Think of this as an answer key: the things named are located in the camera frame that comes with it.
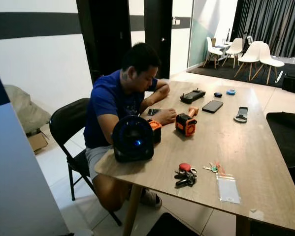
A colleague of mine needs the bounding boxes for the grey bag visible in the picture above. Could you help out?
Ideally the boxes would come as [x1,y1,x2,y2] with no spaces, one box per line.
[3,85,52,134]

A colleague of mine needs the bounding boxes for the brown cardboard box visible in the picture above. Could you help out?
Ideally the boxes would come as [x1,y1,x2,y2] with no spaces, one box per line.
[27,130,49,153]

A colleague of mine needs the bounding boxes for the black folding chair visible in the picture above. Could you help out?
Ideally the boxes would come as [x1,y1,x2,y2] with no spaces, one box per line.
[49,98,123,227]

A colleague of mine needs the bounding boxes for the man in blue shirt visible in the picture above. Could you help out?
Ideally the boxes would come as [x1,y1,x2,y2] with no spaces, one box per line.
[83,42,177,212]

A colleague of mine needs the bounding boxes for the black door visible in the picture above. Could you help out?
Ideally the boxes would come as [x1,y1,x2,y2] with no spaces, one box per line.
[76,0,132,84]

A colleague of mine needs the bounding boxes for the phone in man's hands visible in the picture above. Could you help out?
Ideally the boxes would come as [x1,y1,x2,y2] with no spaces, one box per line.
[147,108,163,117]

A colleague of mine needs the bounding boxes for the orange black box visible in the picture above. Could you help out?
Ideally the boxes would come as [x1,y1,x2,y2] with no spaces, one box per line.
[148,119,163,144]

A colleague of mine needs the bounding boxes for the key bunch with red tag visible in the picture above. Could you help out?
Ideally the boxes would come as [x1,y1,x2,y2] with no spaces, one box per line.
[174,163,198,188]

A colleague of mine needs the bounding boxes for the black handheld controller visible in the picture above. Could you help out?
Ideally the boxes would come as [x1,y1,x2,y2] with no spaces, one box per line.
[180,88,206,104]

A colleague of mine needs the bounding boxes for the black flat phone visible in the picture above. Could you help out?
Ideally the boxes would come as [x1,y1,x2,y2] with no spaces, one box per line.
[202,100,224,114]

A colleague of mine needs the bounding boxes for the dark grey rug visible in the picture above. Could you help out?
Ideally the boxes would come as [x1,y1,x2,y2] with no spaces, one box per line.
[187,61,295,89]

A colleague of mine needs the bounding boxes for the clear plastic zip bag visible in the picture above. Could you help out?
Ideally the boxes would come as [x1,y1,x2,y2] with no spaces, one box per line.
[216,175,241,205]

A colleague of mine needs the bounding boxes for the grey black handheld device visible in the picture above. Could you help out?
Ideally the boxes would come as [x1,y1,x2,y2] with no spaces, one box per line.
[233,106,249,123]

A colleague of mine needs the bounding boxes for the light wooden table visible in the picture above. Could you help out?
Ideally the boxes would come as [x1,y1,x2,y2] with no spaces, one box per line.
[95,80,295,236]

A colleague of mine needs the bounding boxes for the black padded chair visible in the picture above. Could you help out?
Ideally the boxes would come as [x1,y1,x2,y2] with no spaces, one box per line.
[265,112,295,170]

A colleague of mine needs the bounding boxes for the dark grey curtain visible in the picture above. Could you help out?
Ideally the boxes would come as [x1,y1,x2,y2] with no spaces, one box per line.
[231,0,295,59]

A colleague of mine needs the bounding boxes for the black speaker box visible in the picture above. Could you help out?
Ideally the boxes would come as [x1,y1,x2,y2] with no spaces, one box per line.
[281,73,295,94]

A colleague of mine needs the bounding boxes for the green keys with red lanyard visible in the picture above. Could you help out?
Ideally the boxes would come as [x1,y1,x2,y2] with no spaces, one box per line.
[203,161,227,178]

